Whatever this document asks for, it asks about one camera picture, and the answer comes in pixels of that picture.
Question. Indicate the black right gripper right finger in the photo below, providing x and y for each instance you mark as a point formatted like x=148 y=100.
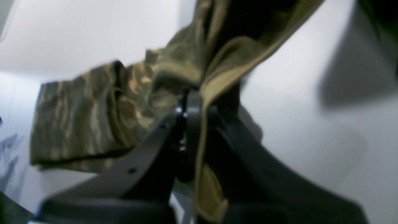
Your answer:
x=262 y=190

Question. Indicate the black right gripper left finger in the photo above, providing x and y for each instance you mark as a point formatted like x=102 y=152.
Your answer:
x=137 y=188

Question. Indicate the camouflage T-shirt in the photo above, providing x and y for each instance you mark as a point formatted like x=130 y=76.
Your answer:
x=91 y=122

